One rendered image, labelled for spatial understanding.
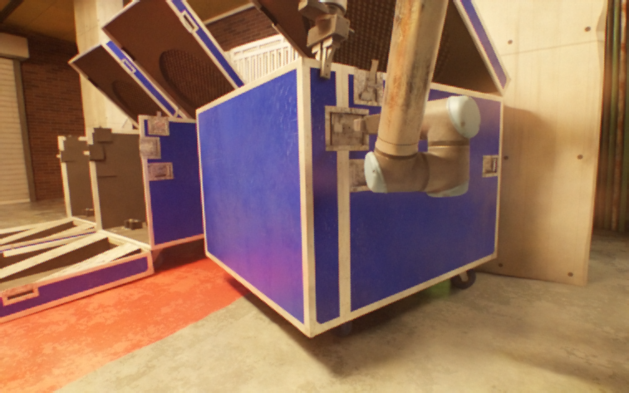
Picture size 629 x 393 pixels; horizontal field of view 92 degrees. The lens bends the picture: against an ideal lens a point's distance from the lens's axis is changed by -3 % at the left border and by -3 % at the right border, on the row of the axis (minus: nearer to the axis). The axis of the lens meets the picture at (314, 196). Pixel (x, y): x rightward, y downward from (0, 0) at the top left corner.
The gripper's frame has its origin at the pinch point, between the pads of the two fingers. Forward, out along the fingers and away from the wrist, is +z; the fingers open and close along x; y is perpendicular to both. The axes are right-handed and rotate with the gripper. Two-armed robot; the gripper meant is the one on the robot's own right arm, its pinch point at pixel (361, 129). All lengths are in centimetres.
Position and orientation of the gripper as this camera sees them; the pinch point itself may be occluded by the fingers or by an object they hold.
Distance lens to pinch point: 97.0
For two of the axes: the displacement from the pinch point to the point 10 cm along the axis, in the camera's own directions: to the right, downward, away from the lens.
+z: -5.8, -0.9, 8.1
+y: -0.2, -9.9, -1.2
